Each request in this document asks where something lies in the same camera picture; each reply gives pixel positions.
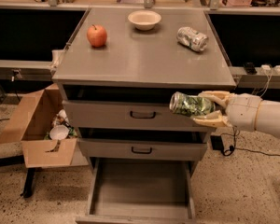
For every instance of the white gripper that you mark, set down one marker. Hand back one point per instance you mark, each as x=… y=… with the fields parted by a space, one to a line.
x=243 y=111

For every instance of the red apple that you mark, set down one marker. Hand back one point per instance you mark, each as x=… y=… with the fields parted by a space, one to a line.
x=97 y=35

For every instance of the grey drawer cabinet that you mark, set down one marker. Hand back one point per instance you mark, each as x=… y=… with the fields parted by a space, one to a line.
x=140 y=67

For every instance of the top grey drawer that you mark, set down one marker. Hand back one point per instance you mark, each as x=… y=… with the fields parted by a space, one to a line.
x=127 y=115

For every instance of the silver crushed can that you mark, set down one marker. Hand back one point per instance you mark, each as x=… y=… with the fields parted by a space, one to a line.
x=192 y=39

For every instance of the black table leg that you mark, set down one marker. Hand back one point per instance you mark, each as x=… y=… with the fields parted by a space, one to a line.
x=28 y=185

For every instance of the black phone on shelf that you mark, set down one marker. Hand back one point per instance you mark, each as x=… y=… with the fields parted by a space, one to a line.
x=250 y=68

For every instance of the white bowl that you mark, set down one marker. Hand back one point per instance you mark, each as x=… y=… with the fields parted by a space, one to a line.
x=144 y=20

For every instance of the green crushed can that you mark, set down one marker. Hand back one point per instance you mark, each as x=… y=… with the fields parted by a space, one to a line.
x=190 y=105

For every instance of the white charger on shelf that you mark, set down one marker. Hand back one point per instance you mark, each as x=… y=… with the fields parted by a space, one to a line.
x=266 y=68

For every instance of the black power adapter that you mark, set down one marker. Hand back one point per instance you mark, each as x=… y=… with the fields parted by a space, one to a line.
x=217 y=143

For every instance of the bottom grey drawer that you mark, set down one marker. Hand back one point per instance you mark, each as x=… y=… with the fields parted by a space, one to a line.
x=140 y=192

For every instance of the cardboard box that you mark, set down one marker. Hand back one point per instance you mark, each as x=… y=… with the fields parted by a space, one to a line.
x=31 y=122

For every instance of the grey drawer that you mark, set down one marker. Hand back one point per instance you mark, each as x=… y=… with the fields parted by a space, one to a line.
x=140 y=192
x=142 y=144
x=127 y=115

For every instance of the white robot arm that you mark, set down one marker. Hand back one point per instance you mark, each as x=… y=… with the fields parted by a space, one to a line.
x=267 y=119

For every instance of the middle grey drawer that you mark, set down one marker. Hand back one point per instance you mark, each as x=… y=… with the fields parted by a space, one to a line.
x=142 y=144

